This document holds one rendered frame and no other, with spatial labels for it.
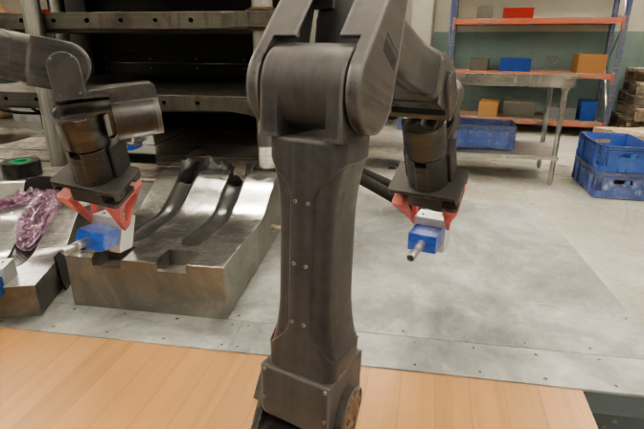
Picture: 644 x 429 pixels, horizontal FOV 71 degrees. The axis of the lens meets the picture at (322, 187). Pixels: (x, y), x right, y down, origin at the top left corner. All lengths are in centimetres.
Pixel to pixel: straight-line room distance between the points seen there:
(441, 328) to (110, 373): 46
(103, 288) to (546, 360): 66
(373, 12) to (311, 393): 29
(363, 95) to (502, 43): 695
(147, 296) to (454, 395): 47
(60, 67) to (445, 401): 60
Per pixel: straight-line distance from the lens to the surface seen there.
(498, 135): 439
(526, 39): 725
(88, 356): 74
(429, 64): 50
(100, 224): 77
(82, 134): 65
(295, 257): 35
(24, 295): 85
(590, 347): 78
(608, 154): 416
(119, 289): 80
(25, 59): 63
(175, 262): 78
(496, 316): 79
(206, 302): 74
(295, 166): 33
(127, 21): 161
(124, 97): 65
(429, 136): 59
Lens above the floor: 121
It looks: 18 degrees down
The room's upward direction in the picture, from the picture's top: straight up
